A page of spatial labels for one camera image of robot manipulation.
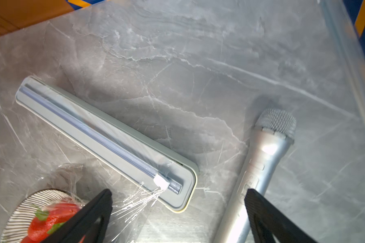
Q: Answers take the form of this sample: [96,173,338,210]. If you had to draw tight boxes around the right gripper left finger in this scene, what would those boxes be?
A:
[43,189,113,243]

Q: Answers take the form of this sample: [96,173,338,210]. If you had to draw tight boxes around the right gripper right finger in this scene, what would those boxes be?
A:
[244,188,316,243]

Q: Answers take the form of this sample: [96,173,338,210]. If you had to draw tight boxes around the clear plastic wrap sheet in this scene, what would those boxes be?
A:
[23,164,171,243]

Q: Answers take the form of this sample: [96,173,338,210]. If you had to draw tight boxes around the striped ceramic plate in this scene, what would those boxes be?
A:
[0,189,82,243]

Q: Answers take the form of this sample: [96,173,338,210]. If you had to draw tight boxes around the cream plastic wrap dispenser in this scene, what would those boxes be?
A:
[15,76,198,213]

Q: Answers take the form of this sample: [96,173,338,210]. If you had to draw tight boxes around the red strawberries pile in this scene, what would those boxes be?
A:
[21,202,81,243]

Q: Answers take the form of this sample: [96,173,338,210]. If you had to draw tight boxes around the grey cylindrical marker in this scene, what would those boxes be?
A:
[214,108,297,243]

